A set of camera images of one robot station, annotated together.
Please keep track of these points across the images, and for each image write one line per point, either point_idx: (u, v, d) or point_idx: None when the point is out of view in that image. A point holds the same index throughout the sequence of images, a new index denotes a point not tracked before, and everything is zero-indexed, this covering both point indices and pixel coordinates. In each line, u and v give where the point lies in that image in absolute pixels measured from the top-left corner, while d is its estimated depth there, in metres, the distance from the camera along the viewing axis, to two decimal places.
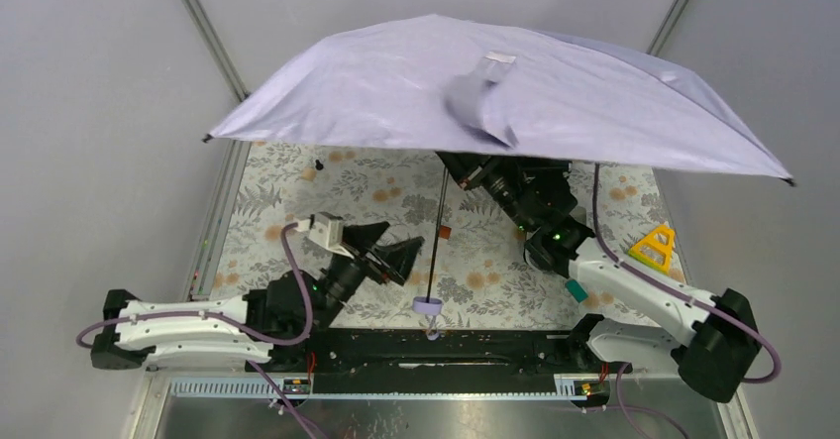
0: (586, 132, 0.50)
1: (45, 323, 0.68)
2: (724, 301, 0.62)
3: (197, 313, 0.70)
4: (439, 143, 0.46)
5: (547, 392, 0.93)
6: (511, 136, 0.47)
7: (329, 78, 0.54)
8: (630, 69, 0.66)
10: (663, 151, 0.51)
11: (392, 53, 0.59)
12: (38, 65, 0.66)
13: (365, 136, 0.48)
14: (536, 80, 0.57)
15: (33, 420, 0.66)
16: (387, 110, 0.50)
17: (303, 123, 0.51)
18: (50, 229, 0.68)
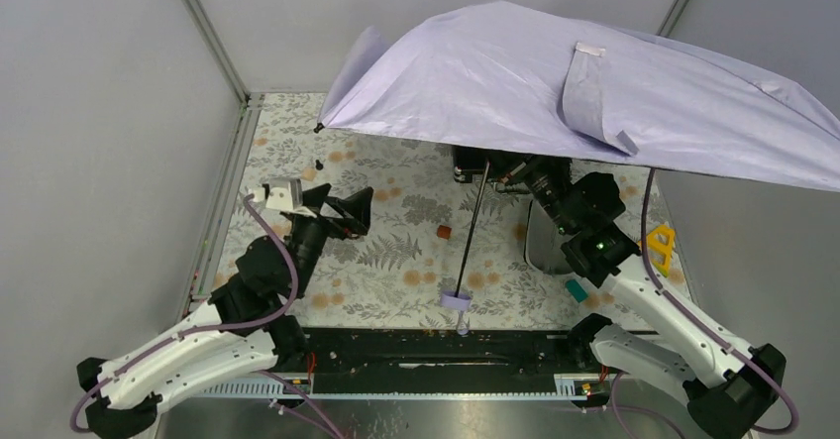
0: (700, 142, 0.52)
1: (45, 324, 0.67)
2: (762, 355, 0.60)
3: (170, 339, 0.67)
4: (559, 151, 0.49)
5: (547, 392, 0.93)
6: (627, 143, 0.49)
7: (435, 64, 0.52)
8: (742, 70, 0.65)
10: (773, 164, 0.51)
11: (496, 40, 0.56)
12: (37, 64, 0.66)
13: (483, 136, 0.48)
14: (649, 79, 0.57)
15: (32, 420, 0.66)
16: (497, 106, 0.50)
17: (418, 116, 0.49)
18: (50, 230, 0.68)
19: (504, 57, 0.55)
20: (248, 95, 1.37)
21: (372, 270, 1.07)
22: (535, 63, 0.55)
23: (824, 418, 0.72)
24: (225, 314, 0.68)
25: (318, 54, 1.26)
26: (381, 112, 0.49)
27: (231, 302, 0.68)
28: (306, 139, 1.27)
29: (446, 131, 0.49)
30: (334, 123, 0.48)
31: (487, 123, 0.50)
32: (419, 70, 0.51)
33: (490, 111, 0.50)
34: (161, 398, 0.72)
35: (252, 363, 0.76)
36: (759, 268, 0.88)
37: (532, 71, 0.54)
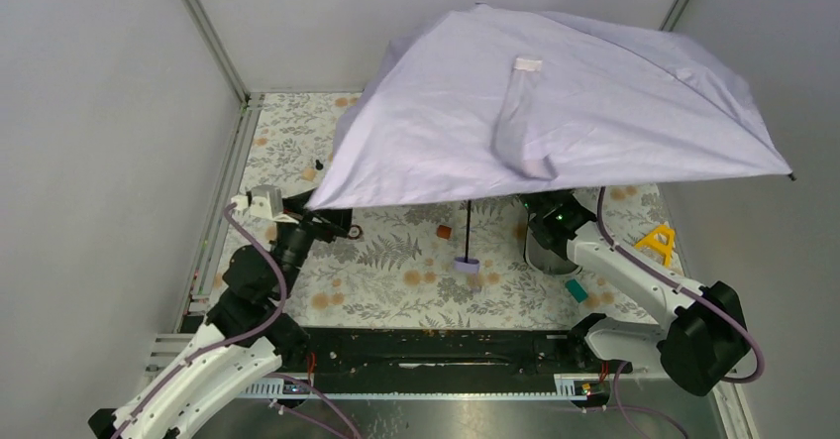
0: (613, 155, 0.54)
1: (44, 324, 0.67)
2: (711, 292, 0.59)
3: (179, 367, 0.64)
4: (492, 190, 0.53)
5: (547, 392, 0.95)
6: (546, 168, 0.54)
7: (389, 132, 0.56)
8: (646, 60, 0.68)
10: (681, 160, 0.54)
11: (437, 87, 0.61)
12: (36, 63, 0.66)
13: (435, 188, 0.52)
14: (560, 92, 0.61)
15: (34, 420, 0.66)
16: (444, 156, 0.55)
17: (381, 182, 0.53)
18: (48, 232, 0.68)
19: (443, 103, 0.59)
20: (248, 96, 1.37)
21: (372, 270, 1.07)
22: (467, 103, 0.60)
23: (826, 417, 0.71)
24: (226, 329, 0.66)
25: (317, 54, 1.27)
26: (351, 187, 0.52)
27: (229, 314, 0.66)
28: (306, 139, 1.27)
29: (404, 191, 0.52)
30: (327, 202, 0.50)
31: (434, 176, 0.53)
32: (378, 137, 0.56)
33: (439, 164, 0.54)
34: (179, 431, 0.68)
35: (258, 370, 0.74)
36: (760, 270, 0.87)
37: (467, 112, 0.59)
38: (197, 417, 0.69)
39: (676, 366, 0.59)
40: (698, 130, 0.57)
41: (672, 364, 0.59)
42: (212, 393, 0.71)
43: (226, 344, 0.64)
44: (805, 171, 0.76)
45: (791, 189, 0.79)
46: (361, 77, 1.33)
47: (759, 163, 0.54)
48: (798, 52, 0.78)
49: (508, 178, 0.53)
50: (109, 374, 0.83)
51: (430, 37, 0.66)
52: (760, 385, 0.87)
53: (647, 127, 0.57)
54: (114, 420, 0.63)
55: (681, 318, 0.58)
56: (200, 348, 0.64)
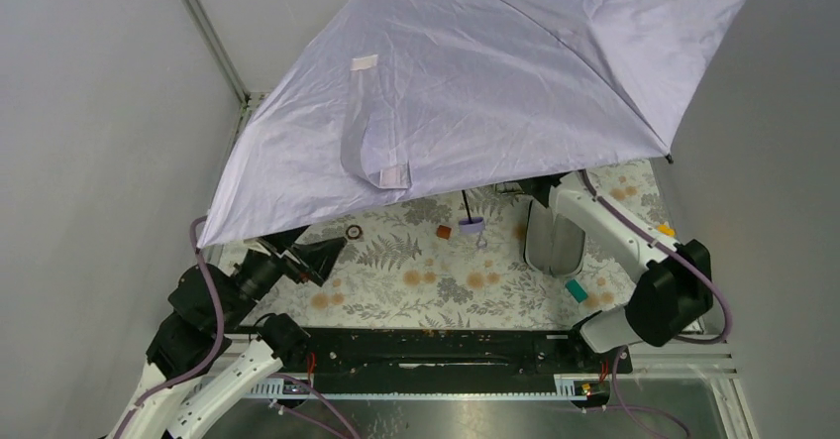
0: (478, 153, 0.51)
1: (47, 324, 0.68)
2: (686, 249, 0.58)
3: (132, 411, 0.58)
4: (352, 208, 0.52)
5: (547, 392, 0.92)
6: (405, 176, 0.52)
7: (262, 160, 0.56)
8: (560, 3, 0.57)
10: (549, 147, 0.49)
11: (310, 104, 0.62)
12: (36, 64, 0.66)
13: (298, 213, 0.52)
14: (434, 85, 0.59)
15: (34, 420, 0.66)
16: (310, 177, 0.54)
17: (253, 213, 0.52)
18: (48, 234, 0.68)
19: (322, 119, 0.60)
20: (248, 96, 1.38)
21: (372, 270, 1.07)
22: (332, 118, 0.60)
23: (827, 416, 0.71)
24: (166, 368, 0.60)
25: None
26: (229, 223, 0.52)
27: (167, 352, 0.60)
28: None
29: (273, 218, 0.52)
30: (207, 241, 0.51)
31: (302, 198, 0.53)
32: (254, 166, 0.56)
33: (306, 184, 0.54)
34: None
35: (257, 374, 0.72)
36: (759, 270, 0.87)
37: (332, 128, 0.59)
38: (198, 425, 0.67)
39: (641, 316, 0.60)
40: (577, 110, 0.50)
41: (638, 312, 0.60)
42: (211, 399, 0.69)
43: (170, 385, 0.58)
44: (804, 170, 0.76)
45: (789, 189, 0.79)
46: None
47: (638, 144, 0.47)
48: (797, 52, 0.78)
49: (371, 194, 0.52)
50: (109, 374, 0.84)
51: (327, 46, 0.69)
52: (760, 385, 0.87)
53: (524, 111, 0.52)
54: None
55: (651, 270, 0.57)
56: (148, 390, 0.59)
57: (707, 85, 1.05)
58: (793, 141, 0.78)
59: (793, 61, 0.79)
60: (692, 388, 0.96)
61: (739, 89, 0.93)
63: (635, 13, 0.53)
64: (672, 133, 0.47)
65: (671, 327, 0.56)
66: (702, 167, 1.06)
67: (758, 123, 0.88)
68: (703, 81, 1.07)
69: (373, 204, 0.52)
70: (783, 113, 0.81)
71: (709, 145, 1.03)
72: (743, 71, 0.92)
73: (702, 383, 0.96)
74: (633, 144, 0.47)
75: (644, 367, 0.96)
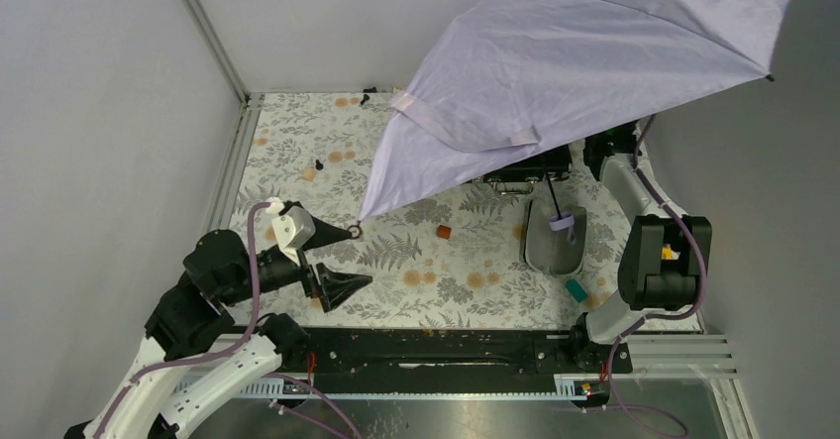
0: (591, 107, 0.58)
1: (46, 325, 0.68)
2: (691, 221, 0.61)
3: (127, 387, 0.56)
4: (486, 169, 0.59)
5: (547, 392, 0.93)
6: (534, 135, 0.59)
7: (406, 141, 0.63)
8: None
10: (651, 93, 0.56)
11: (445, 87, 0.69)
12: (36, 65, 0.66)
13: (442, 181, 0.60)
14: (542, 67, 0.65)
15: (33, 420, 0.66)
16: (449, 150, 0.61)
17: (402, 187, 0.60)
18: (47, 240, 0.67)
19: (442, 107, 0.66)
20: (247, 96, 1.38)
21: (372, 270, 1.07)
22: (467, 96, 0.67)
23: (828, 417, 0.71)
24: (167, 344, 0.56)
25: (317, 53, 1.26)
26: (381, 198, 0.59)
27: (168, 326, 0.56)
28: (306, 139, 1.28)
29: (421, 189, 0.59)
30: (367, 214, 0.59)
31: (444, 170, 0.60)
32: (396, 149, 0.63)
33: (446, 158, 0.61)
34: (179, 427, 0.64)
35: (258, 368, 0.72)
36: (759, 271, 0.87)
37: (463, 105, 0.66)
38: (196, 414, 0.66)
39: (625, 265, 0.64)
40: (676, 59, 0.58)
41: (624, 263, 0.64)
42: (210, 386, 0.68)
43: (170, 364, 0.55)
44: (804, 171, 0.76)
45: (789, 192, 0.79)
46: (360, 77, 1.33)
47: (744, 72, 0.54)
48: (796, 53, 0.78)
49: (509, 154, 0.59)
50: (109, 376, 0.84)
51: (438, 52, 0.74)
52: (760, 386, 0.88)
53: (626, 68, 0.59)
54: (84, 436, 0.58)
55: (648, 218, 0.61)
56: (144, 366, 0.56)
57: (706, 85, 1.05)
58: (793, 142, 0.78)
59: (791, 63, 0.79)
60: (692, 389, 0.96)
61: (737, 92, 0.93)
63: None
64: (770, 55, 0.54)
65: (647, 281, 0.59)
66: (701, 168, 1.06)
67: (757, 124, 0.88)
68: None
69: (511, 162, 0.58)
70: (782, 114, 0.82)
71: (708, 147, 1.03)
72: None
73: (702, 382, 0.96)
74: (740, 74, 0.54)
75: (644, 367, 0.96)
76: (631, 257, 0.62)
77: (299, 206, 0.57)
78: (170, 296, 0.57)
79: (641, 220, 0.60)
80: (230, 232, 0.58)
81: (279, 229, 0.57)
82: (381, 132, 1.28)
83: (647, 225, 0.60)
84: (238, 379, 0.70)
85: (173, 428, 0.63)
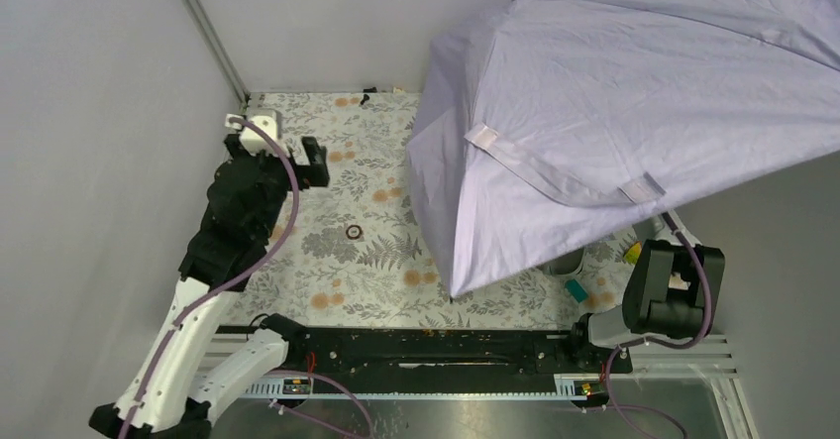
0: (709, 156, 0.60)
1: (46, 324, 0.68)
2: (703, 250, 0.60)
3: (170, 332, 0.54)
4: (600, 231, 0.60)
5: (546, 392, 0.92)
6: (651, 189, 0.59)
7: (492, 198, 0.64)
8: (734, 9, 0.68)
10: (765, 144, 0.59)
11: (528, 128, 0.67)
12: (36, 65, 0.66)
13: (550, 244, 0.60)
14: (635, 103, 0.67)
15: (30, 420, 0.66)
16: (549, 210, 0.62)
17: (502, 254, 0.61)
18: (47, 240, 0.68)
19: (528, 150, 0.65)
20: (247, 96, 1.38)
21: (372, 270, 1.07)
22: (558, 135, 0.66)
23: (828, 416, 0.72)
24: (207, 278, 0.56)
25: (317, 53, 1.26)
26: (478, 267, 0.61)
27: (203, 261, 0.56)
28: (307, 139, 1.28)
29: (527, 255, 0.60)
30: (464, 287, 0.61)
31: (550, 228, 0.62)
32: (484, 208, 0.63)
33: (549, 215, 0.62)
34: (211, 403, 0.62)
35: (269, 355, 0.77)
36: (759, 271, 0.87)
37: (552, 148, 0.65)
38: (225, 391, 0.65)
39: (631, 286, 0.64)
40: (813, 96, 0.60)
41: (630, 286, 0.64)
42: (229, 369, 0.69)
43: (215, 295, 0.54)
44: (803, 172, 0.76)
45: (789, 193, 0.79)
46: (360, 77, 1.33)
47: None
48: None
49: (623, 211, 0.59)
50: (109, 375, 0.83)
51: (497, 80, 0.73)
52: (760, 387, 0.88)
53: (730, 109, 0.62)
54: (119, 407, 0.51)
55: (658, 243, 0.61)
56: (186, 306, 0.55)
57: None
58: None
59: None
60: (692, 388, 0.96)
61: None
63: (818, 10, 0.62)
64: None
65: (654, 312, 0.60)
66: None
67: None
68: None
69: (628, 219, 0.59)
70: None
71: None
72: None
73: (702, 382, 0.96)
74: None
75: (644, 367, 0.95)
76: (637, 282, 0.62)
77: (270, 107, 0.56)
78: (198, 238, 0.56)
79: (652, 245, 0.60)
80: (235, 162, 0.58)
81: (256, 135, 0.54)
82: (381, 132, 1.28)
83: (656, 251, 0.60)
84: (255, 363, 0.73)
85: (207, 403, 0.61)
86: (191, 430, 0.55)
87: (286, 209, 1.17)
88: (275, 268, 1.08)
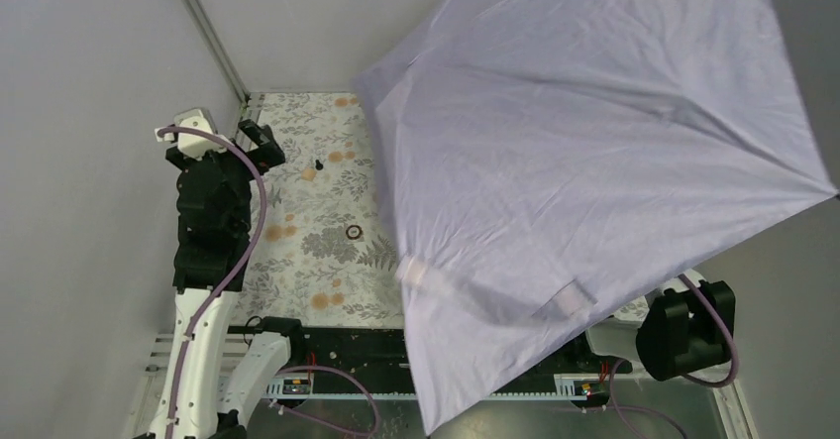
0: (668, 252, 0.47)
1: (46, 322, 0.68)
2: (710, 289, 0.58)
3: (185, 343, 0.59)
4: (557, 345, 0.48)
5: (546, 392, 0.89)
6: (583, 295, 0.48)
7: (432, 331, 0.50)
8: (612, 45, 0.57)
10: (730, 222, 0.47)
11: (443, 236, 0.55)
12: (37, 64, 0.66)
13: (505, 367, 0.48)
14: (560, 195, 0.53)
15: (30, 418, 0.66)
16: (494, 327, 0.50)
17: (461, 385, 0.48)
18: (48, 238, 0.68)
19: (456, 276, 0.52)
20: (248, 96, 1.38)
21: (372, 270, 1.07)
22: (473, 238, 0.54)
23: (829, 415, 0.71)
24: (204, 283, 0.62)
25: (316, 51, 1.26)
26: (443, 401, 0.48)
27: (195, 268, 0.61)
28: (306, 139, 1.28)
29: (484, 384, 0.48)
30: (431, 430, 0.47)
31: (497, 352, 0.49)
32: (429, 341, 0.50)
33: (490, 335, 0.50)
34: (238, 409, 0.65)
35: (274, 352, 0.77)
36: (759, 270, 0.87)
37: (473, 258, 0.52)
38: (247, 396, 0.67)
39: (647, 331, 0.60)
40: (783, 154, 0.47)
41: (647, 337, 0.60)
42: (244, 372, 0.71)
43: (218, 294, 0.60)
44: None
45: None
46: None
47: (779, 176, 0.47)
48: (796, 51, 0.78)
49: (561, 328, 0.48)
50: (109, 373, 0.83)
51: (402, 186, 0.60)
52: (760, 386, 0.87)
53: (697, 188, 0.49)
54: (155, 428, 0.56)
55: (669, 297, 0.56)
56: (192, 317, 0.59)
57: None
58: None
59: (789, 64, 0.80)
60: (693, 388, 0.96)
61: None
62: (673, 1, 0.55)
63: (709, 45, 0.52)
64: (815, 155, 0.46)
65: (678, 361, 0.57)
66: None
67: None
68: None
69: (571, 336, 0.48)
70: None
71: None
72: None
73: (702, 382, 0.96)
74: (775, 181, 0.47)
75: (645, 368, 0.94)
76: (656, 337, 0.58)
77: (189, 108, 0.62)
78: (182, 252, 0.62)
79: (665, 305, 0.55)
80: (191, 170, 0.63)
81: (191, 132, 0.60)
82: None
83: (672, 309, 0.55)
84: (265, 363, 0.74)
85: (234, 411, 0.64)
86: (228, 438, 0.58)
87: (286, 209, 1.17)
88: (275, 268, 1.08)
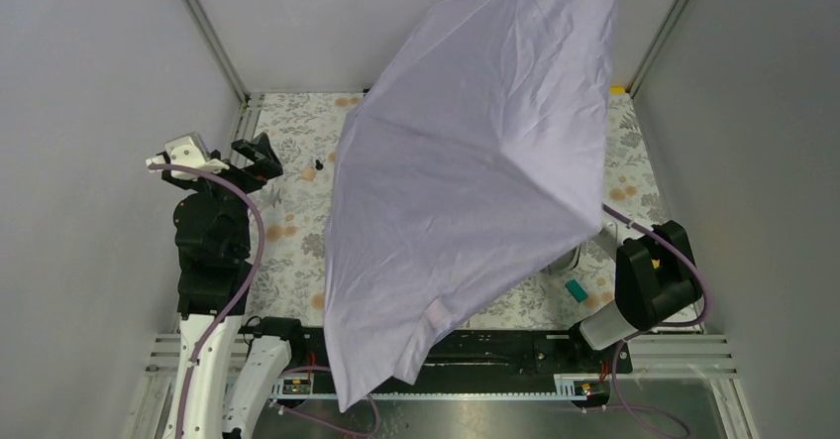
0: (476, 270, 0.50)
1: (45, 324, 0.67)
2: (665, 229, 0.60)
3: (191, 368, 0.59)
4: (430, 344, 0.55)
5: (547, 392, 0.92)
6: (444, 308, 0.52)
7: (343, 329, 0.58)
8: (460, 90, 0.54)
10: (522, 253, 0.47)
11: (357, 247, 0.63)
12: (36, 66, 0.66)
13: (395, 361, 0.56)
14: (425, 222, 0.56)
15: (30, 420, 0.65)
16: (387, 326, 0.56)
17: (361, 375, 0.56)
18: (48, 239, 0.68)
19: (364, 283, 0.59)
20: (247, 96, 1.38)
21: None
22: (377, 254, 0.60)
23: (829, 416, 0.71)
24: (209, 309, 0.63)
25: (315, 52, 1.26)
26: (351, 384, 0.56)
27: (200, 297, 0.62)
28: (306, 139, 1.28)
29: (378, 373, 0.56)
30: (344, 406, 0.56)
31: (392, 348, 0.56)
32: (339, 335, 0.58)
33: (387, 334, 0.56)
34: (240, 428, 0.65)
35: (275, 359, 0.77)
36: (760, 271, 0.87)
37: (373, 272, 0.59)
38: (249, 411, 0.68)
39: (623, 288, 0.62)
40: (552, 201, 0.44)
41: (621, 288, 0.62)
42: (247, 385, 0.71)
43: (222, 320, 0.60)
44: (804, 172, 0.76)
45: (791, 193, 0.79)
46: (360, 77, 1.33)
47: (562, 222, 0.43)
48: (796, 51, 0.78)
49: (430, 333, 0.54)
50: (109, 374, 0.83)
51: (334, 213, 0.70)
52: (761, 386, 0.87)
53: (498, 220, 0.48)
54: None
55: (627, 244, 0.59)
56: (198, 341, 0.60)
57: (705, 87, 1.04)
58: (793, 143, 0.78)
59: (788, 65, 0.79)
60: (693, 388, 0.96)
61: (737, 95, 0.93)
62: (548, 32, 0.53)
63: (533, 93, 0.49)
64: (596, 196, 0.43)
65: (656, 303, 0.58)
66: (702, 164, 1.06)
67: (756, 126, 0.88)
68: (698, 84, 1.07)
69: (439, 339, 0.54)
70: (781, 114, 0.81)
71: (708, 148, 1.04)
72: (742, 74, 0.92)
73: (702, 382, 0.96)
74: (559, 231, 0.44)
75: (644, 367, 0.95)
76: (627, 283, 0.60)
77: (183, 136, 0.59)
78: (185, 277, 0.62)
79: (626, 252, 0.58)
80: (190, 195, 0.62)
81: (184, 162, 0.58)
82: None
83: (631, 254, 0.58)
84: (267, 376, 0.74)
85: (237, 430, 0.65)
86: None
87: (287, 209, 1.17)
88: (275, 268, 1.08)
